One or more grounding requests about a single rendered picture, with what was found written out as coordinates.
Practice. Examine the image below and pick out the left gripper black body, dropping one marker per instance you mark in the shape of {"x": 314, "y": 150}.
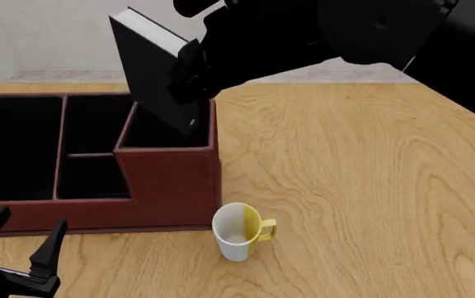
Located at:
{"x": 10, "y": 284}

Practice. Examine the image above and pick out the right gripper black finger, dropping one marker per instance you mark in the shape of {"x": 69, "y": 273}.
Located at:
{"x": 188, "y": 77}

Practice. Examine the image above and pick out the black book with white pages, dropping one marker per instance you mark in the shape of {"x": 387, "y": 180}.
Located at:
{"x": 146, "y": 62}

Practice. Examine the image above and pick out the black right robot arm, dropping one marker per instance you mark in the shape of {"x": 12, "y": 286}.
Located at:
{"x": 386, "y": 31}

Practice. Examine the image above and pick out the red-brown desk caddy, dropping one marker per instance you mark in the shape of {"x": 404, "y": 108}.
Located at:
{"x": 167, "y": 186}

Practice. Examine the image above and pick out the white and yellow mug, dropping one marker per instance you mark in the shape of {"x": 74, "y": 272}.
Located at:
{"x": 231, "y": 225}

